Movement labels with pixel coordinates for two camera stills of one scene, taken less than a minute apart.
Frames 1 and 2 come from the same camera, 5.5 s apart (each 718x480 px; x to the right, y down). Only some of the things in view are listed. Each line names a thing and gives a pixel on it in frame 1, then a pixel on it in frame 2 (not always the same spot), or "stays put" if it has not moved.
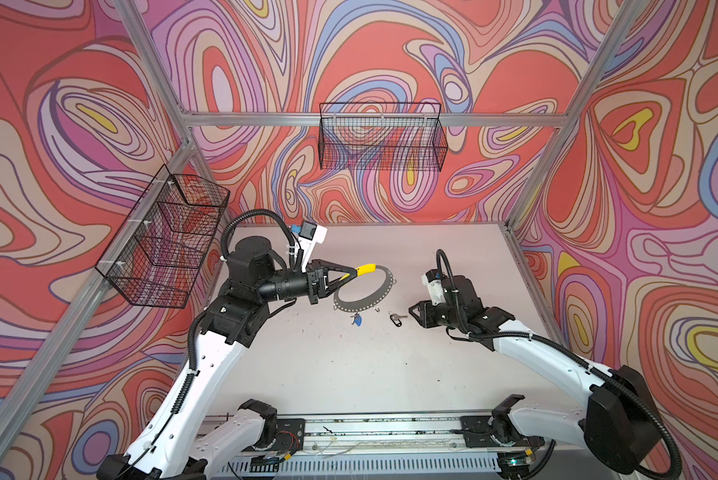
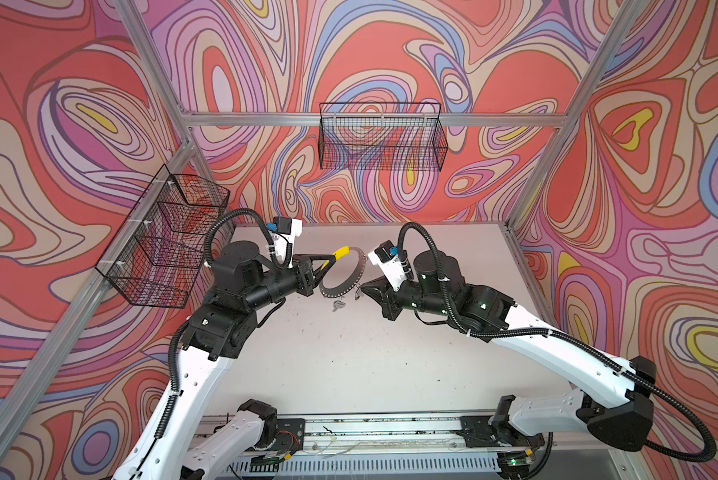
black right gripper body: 441,315 → 413,296
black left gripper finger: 337,284 → 322,272
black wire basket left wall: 154,256 stays put
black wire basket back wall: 381,136 stays put
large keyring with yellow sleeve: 379,295 → 355,277
